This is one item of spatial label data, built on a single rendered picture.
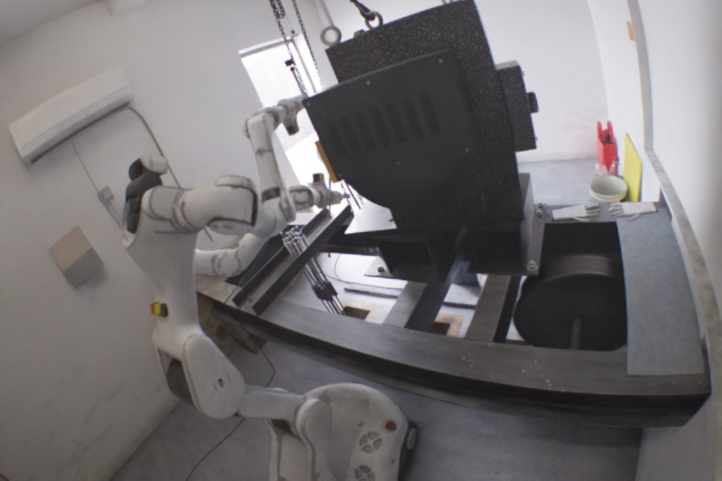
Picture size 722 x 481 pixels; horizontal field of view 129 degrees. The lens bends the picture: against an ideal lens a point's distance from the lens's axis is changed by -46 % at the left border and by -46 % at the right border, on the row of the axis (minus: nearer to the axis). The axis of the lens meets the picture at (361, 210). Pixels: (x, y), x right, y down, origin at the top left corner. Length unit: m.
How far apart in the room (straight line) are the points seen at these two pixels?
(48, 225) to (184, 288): 1.66
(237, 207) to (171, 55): 2.21
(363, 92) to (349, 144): 0.17
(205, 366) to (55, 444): 2.19
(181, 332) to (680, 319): 1.39
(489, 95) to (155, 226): 0.93
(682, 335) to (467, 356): 0.70
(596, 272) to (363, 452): 1.11
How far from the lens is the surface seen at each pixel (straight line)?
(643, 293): 1.21
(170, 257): 0.78
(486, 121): 1.00
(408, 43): 0.98
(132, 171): 0.89
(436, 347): 1.10
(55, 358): 2.52
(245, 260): 1.05
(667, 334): 1.13
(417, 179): 0.97
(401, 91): 0.88
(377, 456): 1.31
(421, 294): 1.28
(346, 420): 1.50
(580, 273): 1.30
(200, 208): 0.64
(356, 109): 0.93
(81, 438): 2.81
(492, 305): 1.17
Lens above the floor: 1.54
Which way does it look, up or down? 25 degrees down
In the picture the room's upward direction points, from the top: 24 degrees counter-clockwise
